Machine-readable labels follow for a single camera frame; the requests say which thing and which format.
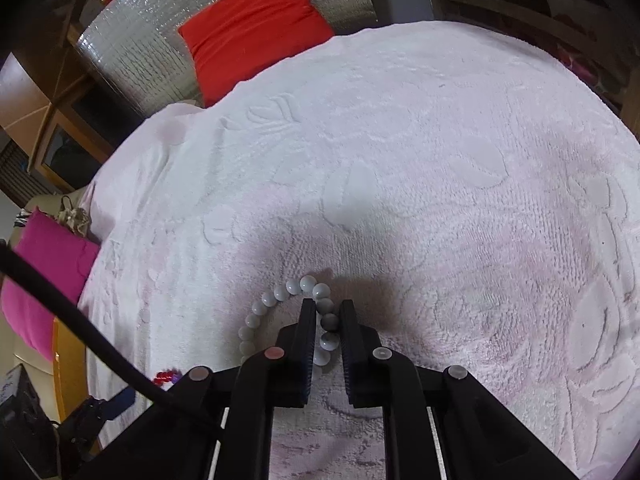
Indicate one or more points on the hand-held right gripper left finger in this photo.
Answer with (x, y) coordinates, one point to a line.
(305, 350)

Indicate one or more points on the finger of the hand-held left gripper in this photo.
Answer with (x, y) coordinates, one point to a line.
(120, 404)

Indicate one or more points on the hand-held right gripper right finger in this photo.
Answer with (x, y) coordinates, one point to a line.
(350, 355)

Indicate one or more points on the orange cardboard box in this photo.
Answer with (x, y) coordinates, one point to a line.
(67, 360)

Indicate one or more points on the pink cushion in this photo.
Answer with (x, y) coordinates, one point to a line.
(45, 270)

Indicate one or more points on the white textured blanket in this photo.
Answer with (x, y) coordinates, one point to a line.
(425, 185)

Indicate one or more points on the crumpled beige cloth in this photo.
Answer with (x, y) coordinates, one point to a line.
(75, 220)

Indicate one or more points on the brown slatted screen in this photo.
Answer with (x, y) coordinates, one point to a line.
(15, 170)

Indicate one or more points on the wooden cabinet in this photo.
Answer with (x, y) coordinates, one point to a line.
(30, 95)

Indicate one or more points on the small red cushion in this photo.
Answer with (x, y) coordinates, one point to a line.
(250, 25)

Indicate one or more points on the silver foil insulation mat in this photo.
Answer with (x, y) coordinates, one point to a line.
(130, 40)

